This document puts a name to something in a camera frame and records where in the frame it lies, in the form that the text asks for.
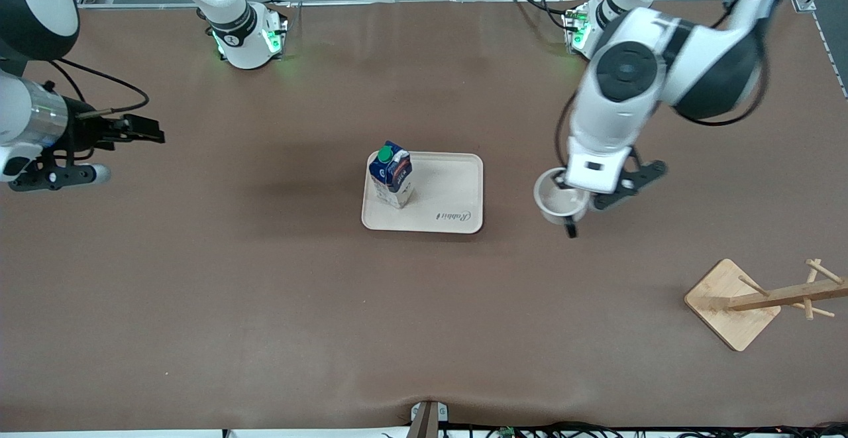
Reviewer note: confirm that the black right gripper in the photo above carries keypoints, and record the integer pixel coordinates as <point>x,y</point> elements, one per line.
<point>85,132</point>

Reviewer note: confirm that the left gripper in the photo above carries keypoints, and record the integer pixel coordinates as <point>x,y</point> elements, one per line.
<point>570,229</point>

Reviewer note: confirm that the blue white milk carton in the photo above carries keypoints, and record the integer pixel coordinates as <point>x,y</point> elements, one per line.
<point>394,176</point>

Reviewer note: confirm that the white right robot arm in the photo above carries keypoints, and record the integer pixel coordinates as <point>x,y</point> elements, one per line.
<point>232,34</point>

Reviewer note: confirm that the wooden cup rack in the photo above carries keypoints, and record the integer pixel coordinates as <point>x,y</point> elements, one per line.
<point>729,305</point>

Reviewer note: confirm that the cream rabbit print tray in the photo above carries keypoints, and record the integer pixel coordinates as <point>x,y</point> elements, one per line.
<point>450,186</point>

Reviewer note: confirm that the brown table mat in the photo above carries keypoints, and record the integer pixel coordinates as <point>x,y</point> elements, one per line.
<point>265,305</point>

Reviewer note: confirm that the metal camera post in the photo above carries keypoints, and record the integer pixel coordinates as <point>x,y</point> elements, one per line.
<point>428,419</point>

